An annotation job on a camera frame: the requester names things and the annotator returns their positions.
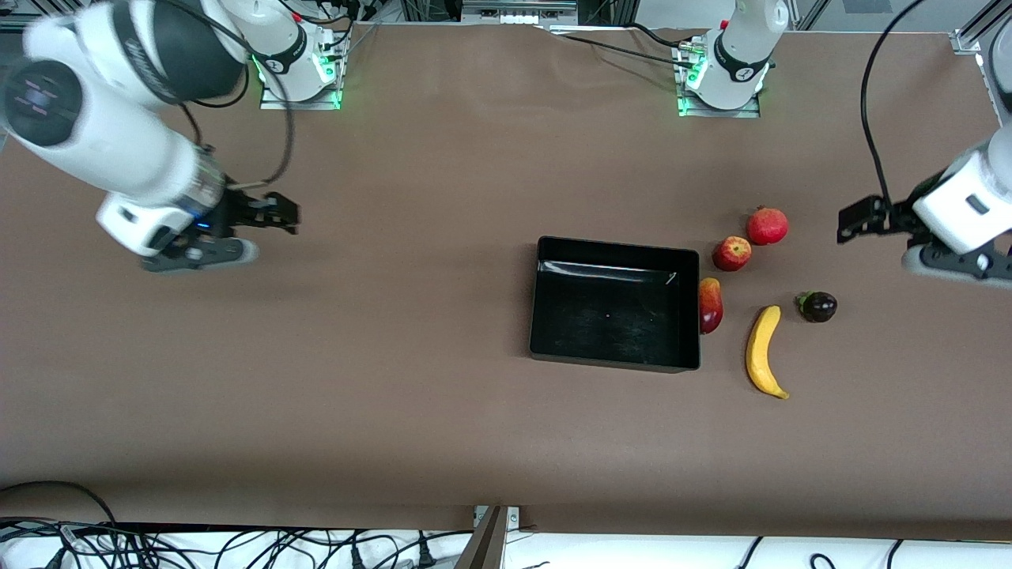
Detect dark purple mangosteen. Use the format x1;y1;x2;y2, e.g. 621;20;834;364
796;291;838;323

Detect black cable tangle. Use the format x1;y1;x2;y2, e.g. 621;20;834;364
0;518;444;569

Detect yellow banana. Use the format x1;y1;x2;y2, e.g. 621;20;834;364
746;305;791;401

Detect long black tabletop cable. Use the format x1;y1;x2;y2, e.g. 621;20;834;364
553;32;689;64

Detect red pomegranate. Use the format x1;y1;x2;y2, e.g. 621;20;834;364
746;205;790;247

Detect aluminium corner profile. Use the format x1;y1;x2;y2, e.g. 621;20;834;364
953;0;1012;52

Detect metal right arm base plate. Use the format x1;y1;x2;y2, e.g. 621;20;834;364
259;32;342;110

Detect black arched cable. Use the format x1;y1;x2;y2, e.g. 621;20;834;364
0;480;119;526

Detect red yellow mango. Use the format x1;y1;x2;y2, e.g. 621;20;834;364
699;277;724;335

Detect silver electronics device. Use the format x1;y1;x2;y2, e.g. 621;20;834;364
463;0;578;24

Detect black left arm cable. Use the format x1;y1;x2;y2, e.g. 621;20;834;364
862;0;926;206

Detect short black tabletop cable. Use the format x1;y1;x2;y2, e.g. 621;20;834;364
625;22;697;47

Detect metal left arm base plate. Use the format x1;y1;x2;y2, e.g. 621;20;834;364
676;36;761;119

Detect dark gray post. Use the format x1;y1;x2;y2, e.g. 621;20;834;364
455;507;508;569

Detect black rectangular plastic box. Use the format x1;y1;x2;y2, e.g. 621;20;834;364
528;236;702;374

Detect red yellow apple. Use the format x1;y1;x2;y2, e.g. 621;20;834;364
712;236;753;273

